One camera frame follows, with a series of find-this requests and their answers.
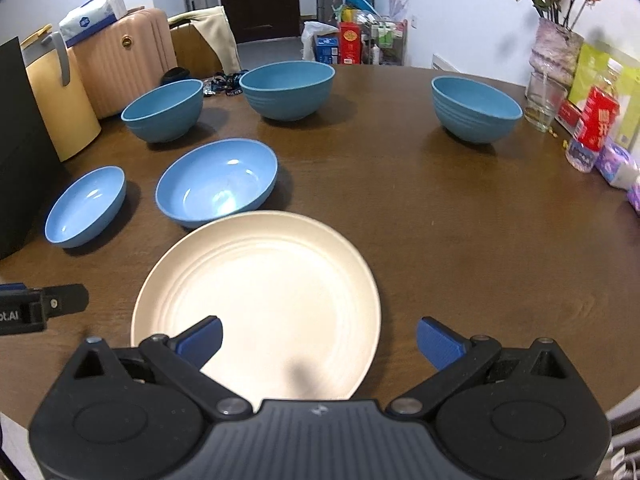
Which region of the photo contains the brown chair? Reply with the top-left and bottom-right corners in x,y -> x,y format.
167,22 -> 226,78

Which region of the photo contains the pink suitcase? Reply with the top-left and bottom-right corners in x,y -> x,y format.
70,7 -> 178,121

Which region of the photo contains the white plastic bag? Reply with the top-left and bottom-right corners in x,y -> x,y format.
300,21 -> 341,61

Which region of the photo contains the white radiator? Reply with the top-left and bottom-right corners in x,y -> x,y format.
431,54 -> 526,86

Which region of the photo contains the dark wooden door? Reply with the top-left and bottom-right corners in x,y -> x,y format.
216,0 -> 301,44

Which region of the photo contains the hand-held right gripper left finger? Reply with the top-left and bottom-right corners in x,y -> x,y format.
72,316 -> 253,422

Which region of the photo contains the pink white textured vase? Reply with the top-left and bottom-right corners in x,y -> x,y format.
530,17 -> 585,88

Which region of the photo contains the pale purple tissue pack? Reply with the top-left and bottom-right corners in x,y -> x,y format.
597,142 -> 640,191

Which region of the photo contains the blue lanyard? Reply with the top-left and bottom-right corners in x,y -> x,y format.
212,74 -> 249,97

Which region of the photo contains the red white flat packet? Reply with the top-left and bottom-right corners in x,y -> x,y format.
556,100 -> 583,133

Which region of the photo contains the white cable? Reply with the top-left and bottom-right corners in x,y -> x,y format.
612,447 -> 640,480

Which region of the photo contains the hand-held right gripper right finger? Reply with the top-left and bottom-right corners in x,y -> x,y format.
385,316 -> 573,422

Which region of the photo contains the white blue tissue pack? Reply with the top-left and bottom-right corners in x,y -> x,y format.
59,0 -> 128,47

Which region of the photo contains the yellow thermos jug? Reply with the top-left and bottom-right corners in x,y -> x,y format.
20,24 -> 102,162

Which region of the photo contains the red box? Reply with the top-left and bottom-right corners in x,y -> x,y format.
338,21 -> 363,65

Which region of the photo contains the colourful bags pile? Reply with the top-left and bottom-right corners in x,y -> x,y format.
331,0 -> 373,23

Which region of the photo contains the water bottle red label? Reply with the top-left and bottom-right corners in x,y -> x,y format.
565,58 -> 626,173

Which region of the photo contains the metal storage rack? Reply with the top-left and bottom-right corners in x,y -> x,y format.
360,17 -> 408,66

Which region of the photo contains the blue box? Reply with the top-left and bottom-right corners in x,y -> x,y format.
315,36 -> 341,63

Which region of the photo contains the cream plate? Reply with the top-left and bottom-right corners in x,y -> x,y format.
131,211 -> 382,401

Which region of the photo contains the clear drinking glass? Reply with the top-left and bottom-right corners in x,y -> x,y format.
524,71 -> 568,133

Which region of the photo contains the large shallow blue bowl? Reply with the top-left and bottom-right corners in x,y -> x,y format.
155,138 -> 279,228

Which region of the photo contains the deep blue bowl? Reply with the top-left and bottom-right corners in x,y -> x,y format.
239,61 -> 336,122
121,79 -> 204,144
431,75 -> 523,144

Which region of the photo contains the small shallow blue bowl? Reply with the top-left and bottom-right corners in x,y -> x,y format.
45,166 -> 127,249

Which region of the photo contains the green yellow box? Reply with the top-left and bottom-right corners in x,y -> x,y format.
567,42 -> 640,148

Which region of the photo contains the beige coat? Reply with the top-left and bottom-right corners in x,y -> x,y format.
167,6 -> 242,75

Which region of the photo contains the black paper bag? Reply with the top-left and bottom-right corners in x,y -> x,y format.
0,36 -> 63,261

